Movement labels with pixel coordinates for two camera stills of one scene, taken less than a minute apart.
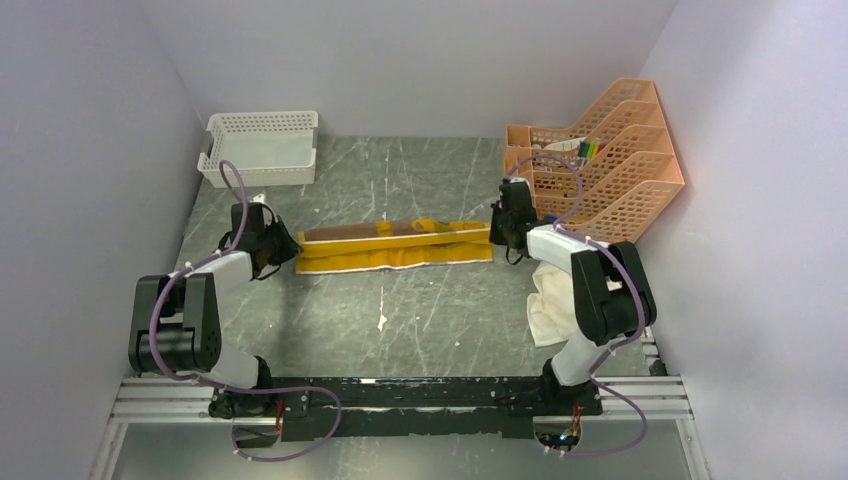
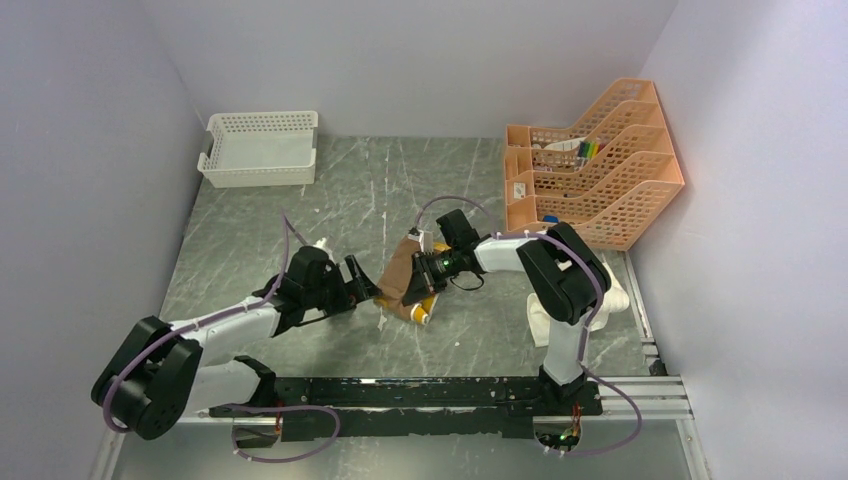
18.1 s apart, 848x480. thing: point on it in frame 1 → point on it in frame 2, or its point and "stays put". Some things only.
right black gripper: [494, 235] → [423, 282]
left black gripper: [290, 247] → [359, 289]
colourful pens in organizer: [589, 149] stays put
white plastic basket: [274, 149] stays put
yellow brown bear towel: [392, 244] → [391, 285]
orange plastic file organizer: [605, 180] stays put
